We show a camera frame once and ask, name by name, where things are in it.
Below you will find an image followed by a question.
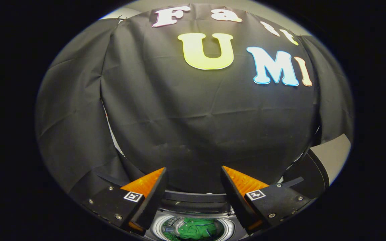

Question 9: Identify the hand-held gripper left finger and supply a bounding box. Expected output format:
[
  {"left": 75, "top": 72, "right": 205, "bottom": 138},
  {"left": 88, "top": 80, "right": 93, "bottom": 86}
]
[{"left": 81, "top": 167, "right": 168, "bottom": 236}]

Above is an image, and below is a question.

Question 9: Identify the grey cabinet with dark top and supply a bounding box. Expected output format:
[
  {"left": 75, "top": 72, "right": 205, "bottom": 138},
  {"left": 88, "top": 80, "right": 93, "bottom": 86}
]
[{"left": 282, "top": 134, "right": 351, "bottom": 199}]

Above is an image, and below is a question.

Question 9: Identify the grey washing machine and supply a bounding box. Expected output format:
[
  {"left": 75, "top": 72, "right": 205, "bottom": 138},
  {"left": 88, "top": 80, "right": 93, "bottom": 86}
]
[{"left": 144, "top": 190, "right": 250, "bottom": 241}]

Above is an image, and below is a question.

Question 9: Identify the green polo shirt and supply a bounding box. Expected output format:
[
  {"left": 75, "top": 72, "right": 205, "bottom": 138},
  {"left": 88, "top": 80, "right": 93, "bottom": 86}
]
[{"left": 178, "top": 218, "right": 218, "bottom": 240}]

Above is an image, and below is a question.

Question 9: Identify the black backdrop cloth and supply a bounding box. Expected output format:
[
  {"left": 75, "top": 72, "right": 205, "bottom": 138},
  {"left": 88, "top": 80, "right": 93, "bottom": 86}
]
[{"left": 35, "top": 3, "right": 354, "bottom": 201}]

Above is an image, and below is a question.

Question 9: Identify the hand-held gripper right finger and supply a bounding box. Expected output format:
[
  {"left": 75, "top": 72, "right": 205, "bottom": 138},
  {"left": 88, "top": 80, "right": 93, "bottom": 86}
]
[{"left": 220, "top": 166, "right": 312, "bottom": 235}]

